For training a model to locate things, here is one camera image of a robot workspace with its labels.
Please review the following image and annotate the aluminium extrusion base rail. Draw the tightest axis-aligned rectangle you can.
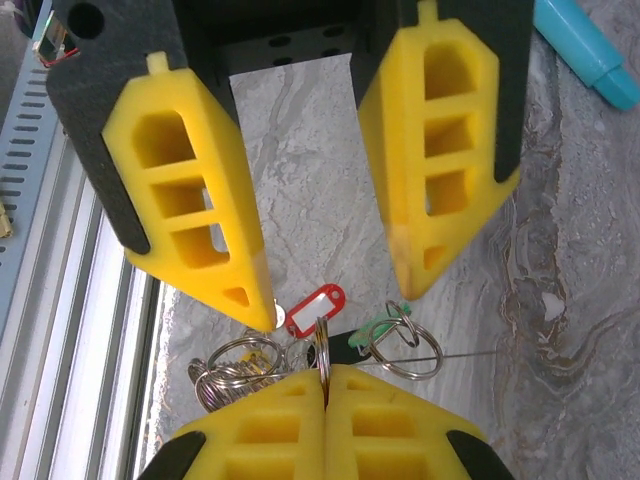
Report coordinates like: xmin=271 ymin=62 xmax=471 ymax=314
xmin=0 ymin=189 xmax=169 ymax=480

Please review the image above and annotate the black key tag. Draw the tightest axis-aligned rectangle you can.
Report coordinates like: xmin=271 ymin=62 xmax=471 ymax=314
xmin=327 ymin=329 xmax=382 ymax=366

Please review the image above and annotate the silver key and ring bunch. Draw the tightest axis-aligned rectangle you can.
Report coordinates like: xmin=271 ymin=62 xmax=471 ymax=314
xmin=187 ymin=335 xmax=287 ymax=414

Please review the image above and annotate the green key tag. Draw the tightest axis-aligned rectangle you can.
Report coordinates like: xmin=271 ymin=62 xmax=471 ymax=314
xmin=348 ymin=299 xmax=412 ymax=351

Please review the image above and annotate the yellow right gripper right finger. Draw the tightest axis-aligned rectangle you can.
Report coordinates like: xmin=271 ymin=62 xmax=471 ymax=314
xmin=324 ymin=363 xmax=516 ymax=480

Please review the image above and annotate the large silver key ring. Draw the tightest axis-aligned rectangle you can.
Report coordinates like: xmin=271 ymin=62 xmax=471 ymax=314
xmin=367 ymin=299 xmax=445 ymax=382

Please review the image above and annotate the teal cylindrical marker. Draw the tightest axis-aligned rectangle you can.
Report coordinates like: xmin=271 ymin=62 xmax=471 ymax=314
xmin=532 ymin=0 xmax=640 ymax=110

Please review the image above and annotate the grey slotted cable duct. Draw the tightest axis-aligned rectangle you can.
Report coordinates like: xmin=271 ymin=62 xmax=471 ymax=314
xmin=0 ymin=59 xmax=99 ymax=346

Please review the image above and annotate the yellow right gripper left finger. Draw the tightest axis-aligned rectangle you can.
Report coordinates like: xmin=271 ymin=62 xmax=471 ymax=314
xmin=137 ymin=368 xmax=327 ymax=480

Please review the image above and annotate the small green circuit board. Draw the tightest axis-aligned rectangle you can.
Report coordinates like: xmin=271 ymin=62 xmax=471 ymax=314
xmin=31 ymin=10 xmax=82 ymax=69

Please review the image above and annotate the red key tag white label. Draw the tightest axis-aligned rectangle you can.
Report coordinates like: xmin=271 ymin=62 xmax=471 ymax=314
xmin=283 ymin=283 xmax=347 ymax=339

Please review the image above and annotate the thin metal wire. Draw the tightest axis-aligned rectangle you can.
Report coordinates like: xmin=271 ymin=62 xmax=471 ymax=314
xmin=359 ymin=351 xmax=502 ymax=367

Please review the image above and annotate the silver split key ring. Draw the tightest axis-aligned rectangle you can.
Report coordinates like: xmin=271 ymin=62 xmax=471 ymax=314
xmin=313 ymin=315 xmax=332 ymax=397

